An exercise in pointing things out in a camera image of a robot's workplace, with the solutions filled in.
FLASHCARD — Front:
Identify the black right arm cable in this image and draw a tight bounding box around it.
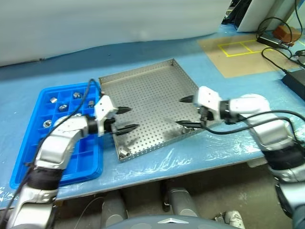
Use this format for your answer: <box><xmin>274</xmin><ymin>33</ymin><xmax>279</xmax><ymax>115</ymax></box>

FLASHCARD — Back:
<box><xmin>201</xmin><ymin>109</ymin><xmax>303</xmax><ymax>148</ymax></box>

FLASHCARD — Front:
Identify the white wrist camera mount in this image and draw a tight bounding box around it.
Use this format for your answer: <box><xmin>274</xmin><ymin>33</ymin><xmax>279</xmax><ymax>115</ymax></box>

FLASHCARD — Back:
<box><xmin>94</xmin><ymin>94</ymin><xmax>119</xmax><ymax>137</ymax></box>
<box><xmin>193</xmin><ymin>85</ymin><xmax>221</xmax><ymax>120</ymax></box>

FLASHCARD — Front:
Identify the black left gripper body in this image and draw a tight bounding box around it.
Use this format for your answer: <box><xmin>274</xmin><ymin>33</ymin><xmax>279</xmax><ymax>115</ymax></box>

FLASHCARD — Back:
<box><xmin>104</xmin><ymin>114</ymin><xmax>122</xmax><ymax>135</ymax></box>

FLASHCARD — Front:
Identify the brown mat with yellow tape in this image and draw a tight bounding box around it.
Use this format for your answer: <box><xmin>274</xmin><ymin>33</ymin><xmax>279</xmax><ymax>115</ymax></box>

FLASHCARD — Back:
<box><xmin>197</xmin><ymin>33</ymin><xmax>290</xmax><ymax>79</ymax></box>

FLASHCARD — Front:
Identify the grey rounded robot leg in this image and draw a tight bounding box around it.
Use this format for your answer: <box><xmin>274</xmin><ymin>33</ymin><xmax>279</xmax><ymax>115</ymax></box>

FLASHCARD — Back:
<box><xmin>101</xmin><ymin>190</ymin><xmax>128</xmax><ymax>227</ymax></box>
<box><xmin>164</xmin><ymin>181</ymin><xmax>198</xmax><ymax>218</ymax></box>

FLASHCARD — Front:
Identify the perforated metal tray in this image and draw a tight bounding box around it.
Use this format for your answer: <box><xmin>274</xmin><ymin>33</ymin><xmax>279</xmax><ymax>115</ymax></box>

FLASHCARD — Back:
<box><xmin>98</xmin><ymin>58</ymin><xmax>210</xmax><ymax>164</ymax></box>

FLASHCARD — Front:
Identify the black hanging cable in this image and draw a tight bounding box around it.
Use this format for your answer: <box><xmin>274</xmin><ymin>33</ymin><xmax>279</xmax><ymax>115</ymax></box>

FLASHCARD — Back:
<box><xmin>294</xmin><ymin>0</ymin><xmax>303</xmax><ymax>36</ymax></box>

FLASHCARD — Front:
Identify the black power cable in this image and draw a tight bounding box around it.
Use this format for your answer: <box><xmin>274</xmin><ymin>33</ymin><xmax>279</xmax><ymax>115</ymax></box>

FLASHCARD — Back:
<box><xmin>261</xmin><ymin>47</ymin><xmax>293</xmax><ymax>73</ymax></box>

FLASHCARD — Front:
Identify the white backdrop sheet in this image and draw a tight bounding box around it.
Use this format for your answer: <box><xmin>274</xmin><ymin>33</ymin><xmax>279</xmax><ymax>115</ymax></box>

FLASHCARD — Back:
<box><xmin>0</xmin><ymin>0</ymin><xmax>233</xmax><ymax>67</ymax></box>

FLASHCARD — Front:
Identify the white robot foot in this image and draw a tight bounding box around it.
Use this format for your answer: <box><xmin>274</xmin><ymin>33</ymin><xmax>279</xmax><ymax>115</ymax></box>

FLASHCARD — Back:
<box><xmin>214</xmin><ymin>210</ymin><xmax>246</xmax><ymax>229</ymax></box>

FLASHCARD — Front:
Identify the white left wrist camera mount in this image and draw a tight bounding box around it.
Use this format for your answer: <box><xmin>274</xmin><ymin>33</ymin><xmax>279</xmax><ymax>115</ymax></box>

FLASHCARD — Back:
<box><xmin>94</xmin><ymin>94</ymin><xmax>119</xmax><ymax>137</ymax></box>

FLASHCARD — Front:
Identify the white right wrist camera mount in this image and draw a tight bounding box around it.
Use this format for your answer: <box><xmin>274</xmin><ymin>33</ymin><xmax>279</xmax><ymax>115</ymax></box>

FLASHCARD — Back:
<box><xmin>193</xmin><ymin>85</ymin><xmax>221</xmax><ymax>120</ymax></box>

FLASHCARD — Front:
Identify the brown cardboard box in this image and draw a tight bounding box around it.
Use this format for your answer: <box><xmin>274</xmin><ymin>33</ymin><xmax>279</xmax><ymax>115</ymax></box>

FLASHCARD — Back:
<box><xmin>273</xmin><ymin>25</ymin><xmax>301</xmax><ymax>43</ymax></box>

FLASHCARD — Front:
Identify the black power adapter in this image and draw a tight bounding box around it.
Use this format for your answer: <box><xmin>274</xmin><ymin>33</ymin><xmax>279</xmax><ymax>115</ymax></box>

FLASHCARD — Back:
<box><xmin>257</xmin><ymin>35</ymin><xmax>290</xmax><ymax>48</ymax></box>
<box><xmin>281</xmin><ymin>69</ymin><xmax>305</xmax><ymax>102</ymax></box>

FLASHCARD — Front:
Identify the white foam board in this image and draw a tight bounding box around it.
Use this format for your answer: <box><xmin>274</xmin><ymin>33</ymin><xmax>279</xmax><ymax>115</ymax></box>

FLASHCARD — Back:
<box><xmin>235</xmin><ymin>0</ymin><xmax>296</xmax><ymax>33</ymax></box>

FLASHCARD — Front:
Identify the blue compartment tray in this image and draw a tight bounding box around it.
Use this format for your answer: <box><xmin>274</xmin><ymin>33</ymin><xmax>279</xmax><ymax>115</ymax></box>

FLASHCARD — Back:
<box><xmin>9</xmin><ymin>82</ymin><xmax>104</xmax><ymax>190</ymax></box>

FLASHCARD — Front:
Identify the grey robot torso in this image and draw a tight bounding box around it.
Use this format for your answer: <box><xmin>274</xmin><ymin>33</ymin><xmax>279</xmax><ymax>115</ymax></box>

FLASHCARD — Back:
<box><xmin>104</xmin><ymin>214</ymin><xmax>215</xmax><ymax>229</ymax></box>

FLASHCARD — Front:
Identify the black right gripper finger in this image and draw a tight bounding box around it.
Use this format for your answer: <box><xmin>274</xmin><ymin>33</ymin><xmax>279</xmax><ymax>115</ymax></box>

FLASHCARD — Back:
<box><xmin>175</xmin><ymin>120</ymin><xmax>203</xmax><ymax>128</ymax></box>
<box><xmin>179</xmin><ymin>95</ymin><xmax>195</xmax><ymax>104</ymax></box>

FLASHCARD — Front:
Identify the black equipment pile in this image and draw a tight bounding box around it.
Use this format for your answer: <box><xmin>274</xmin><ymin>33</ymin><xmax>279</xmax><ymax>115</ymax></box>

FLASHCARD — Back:
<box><xmin>221</xmin><ymin>0</ymin><xmax>241</xmax><ymax>26</ymax></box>

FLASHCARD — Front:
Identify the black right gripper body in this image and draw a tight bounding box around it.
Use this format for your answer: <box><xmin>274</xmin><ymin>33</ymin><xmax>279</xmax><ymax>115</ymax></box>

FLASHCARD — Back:
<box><xmin>196</xmin><ymin>106</ymin><xmax>215</xmax><ymax>127</ymax></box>

